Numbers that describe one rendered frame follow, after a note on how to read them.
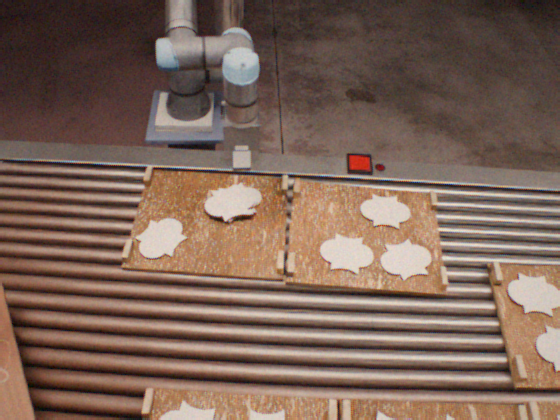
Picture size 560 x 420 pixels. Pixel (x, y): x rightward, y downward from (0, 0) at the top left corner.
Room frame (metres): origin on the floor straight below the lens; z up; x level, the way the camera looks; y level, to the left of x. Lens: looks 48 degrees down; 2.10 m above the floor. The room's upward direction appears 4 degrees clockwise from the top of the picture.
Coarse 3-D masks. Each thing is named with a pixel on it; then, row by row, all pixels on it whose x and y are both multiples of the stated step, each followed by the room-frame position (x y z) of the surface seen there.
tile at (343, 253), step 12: (336, 240) 0.91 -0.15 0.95; (348, 240) 0.91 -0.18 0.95; (360, 240) 0.92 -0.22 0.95; (324, 252) 0.87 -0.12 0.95; (336, 252) 0.87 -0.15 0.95; (348, 252) 0.87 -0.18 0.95; (360, 252) 0.88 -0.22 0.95; (372, 252) 0.88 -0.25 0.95; (336, 264) 0.83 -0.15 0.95; (348, 264) 0.84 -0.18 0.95; (360, 264) 0.84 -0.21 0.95
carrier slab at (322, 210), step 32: (320, 192) 1.09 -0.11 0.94; (352, 192) 1.10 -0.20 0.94; (384, 192) 1.11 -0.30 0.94; (416, 192) 1.12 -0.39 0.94; (320, 224) 0.97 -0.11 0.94; (352, 224) 0.98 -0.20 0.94; (416, 224) 0.99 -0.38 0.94; (352, 288) 0.78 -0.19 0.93; (384, 288) 0.78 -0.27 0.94; (416, 288) 0.78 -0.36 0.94
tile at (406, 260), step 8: (408, 240) 0.93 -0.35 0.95; (392, 248) 0.90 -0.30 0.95; (400, 248) 0.90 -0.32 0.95; (408, 248) 0.90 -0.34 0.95; (416, 248) 0.90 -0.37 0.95; (424, 248) 0.90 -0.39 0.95; (384, 256) 0.87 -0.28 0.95; (392, 256) 0.87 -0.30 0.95; (400, 256) 0.87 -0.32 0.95; (408, 256) 0.87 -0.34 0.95; (416, 256) 0.88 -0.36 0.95; (424, 256) 0.88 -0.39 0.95; (384, 264) 0.84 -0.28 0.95; (392, 264) 0.84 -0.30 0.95; (400, 264) 0.85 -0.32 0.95; (408, 264) 0.85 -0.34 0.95; (416, 264) 0.85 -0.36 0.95; (424, 264) 0.85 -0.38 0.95; (392, 272) 0.82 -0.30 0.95; (400, 272) 0.82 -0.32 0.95; (408, 272) 0.82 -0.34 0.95; (416, 272) 0.82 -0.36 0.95; (424, 272) 0.83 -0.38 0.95
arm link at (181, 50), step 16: (176, 0) 1.19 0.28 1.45; (192, 0) 1.21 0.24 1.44; (176, 16) 1.14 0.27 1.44; (192, 16) 1.15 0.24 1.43; (176, 32) 1.09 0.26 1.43; (192, 32) 1.10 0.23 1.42; (160, 48) 1.04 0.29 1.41; (176, 48) 1.04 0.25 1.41; (192, 48) 1.05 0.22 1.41; (160, 64) 1.02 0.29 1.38; (176, 64) 1.03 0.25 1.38; (192, 64) 1.03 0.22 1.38
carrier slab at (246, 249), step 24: (144, 192) 1.04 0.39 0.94; (168, 192) 1.05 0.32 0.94; (192, 192) 1.05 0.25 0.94; (264, 192) 1.07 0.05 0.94; (144, 216) 0.95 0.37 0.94; (168, 216) 0.96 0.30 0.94; (192, 216) 0.97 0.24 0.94; (264, 216) 0.98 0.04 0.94; (192, 240) 0.88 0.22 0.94; (216, 240) 0.89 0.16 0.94; (240, 240) 0.90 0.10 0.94; (264, 240) 0.90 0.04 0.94; (144, 264) 0.80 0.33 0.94; (168, 264) 0.80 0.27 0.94; (192, 264) 0.81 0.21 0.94; (216, 264) 0.81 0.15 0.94; (240, 264) 0.82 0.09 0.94; (264, 264) 0.82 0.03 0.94
